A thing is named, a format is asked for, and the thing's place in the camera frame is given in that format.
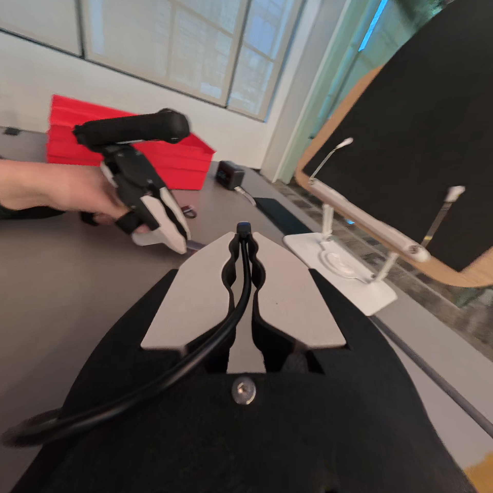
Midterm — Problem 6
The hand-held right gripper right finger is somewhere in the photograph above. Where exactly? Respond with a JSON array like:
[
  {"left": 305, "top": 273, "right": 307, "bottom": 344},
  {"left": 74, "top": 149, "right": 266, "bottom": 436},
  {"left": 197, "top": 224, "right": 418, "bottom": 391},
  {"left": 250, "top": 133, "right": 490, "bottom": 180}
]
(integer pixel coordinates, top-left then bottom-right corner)
[{"left": 252, "top": 232, "right": 347, "bottom": 349}]

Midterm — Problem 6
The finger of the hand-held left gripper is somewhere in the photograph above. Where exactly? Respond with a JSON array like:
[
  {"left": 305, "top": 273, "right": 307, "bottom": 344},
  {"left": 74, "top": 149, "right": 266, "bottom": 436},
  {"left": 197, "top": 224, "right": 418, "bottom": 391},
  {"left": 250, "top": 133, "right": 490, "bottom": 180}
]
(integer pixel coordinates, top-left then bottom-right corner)
[
  {"left": 142, "top": 196, "right": 189, "bottom": 255},
  {"left": 159, "top": 187, "right": 192, "bottom": 242}
]

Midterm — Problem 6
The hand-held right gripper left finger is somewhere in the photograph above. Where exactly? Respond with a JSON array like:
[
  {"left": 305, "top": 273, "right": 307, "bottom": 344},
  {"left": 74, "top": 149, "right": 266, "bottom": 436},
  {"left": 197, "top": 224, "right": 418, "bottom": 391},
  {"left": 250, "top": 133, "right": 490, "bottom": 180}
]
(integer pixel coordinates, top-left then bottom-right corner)
[{"left": 140, "top": 231, "right": 236, "bottom": 351}]

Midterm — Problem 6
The black cable with blue plugs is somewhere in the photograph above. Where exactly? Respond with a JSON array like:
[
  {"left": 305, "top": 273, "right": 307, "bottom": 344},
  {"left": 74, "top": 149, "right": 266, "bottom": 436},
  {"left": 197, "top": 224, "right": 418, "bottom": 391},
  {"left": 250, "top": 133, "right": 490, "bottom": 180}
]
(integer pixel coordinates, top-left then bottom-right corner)
[{"left": 0, "top": 221, "right": 253, "bottom": 447}]

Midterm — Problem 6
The red plastic bin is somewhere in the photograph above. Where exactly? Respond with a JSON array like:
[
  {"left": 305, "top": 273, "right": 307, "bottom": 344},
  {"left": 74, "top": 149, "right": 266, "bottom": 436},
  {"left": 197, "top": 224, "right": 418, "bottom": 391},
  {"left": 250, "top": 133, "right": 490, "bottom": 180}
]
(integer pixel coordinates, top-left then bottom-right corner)
[{"left": 46, "top": 95, "right": 216, "bottom": 190}]

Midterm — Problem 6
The person's left hand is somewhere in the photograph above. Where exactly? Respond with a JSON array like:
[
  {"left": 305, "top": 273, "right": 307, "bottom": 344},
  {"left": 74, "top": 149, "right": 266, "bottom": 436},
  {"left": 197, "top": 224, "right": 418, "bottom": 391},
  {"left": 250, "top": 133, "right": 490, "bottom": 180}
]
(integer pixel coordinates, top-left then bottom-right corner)
[{"left": 49, "top": 169, "right": 151, "bottom": 235}]

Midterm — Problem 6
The black charger cube with display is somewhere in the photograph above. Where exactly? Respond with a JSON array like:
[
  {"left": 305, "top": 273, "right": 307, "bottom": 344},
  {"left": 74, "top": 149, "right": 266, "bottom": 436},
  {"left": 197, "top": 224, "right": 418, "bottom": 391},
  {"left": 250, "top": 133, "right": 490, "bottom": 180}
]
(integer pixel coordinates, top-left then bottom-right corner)
[{"left": 216, "top": 160, "right": 245, "bottom": 190}]

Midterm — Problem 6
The dark phone on table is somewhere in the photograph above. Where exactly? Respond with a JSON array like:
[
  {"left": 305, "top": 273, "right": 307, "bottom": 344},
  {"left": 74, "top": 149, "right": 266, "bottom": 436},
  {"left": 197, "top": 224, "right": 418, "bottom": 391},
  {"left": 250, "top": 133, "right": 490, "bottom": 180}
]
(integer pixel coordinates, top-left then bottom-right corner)
[{"left": 254, "top": 197, "right": 312, "bottom": 235}]

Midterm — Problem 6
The large window with blinds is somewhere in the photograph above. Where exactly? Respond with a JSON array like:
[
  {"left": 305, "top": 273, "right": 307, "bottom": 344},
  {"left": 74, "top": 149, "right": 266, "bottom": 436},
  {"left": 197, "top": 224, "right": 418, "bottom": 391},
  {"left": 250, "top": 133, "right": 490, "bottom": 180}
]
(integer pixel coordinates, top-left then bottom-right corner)
[{"left": 0, "top": 0, "right": 305, "bottom": 122}]

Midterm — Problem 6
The wooden board with black panel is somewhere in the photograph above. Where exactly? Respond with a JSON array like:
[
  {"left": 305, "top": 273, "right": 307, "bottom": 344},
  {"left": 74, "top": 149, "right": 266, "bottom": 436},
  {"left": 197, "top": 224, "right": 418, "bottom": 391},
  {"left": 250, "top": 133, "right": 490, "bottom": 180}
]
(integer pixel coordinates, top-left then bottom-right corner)
[{"left": 296, "top": 0, "right": 493, "bottom": 287}]

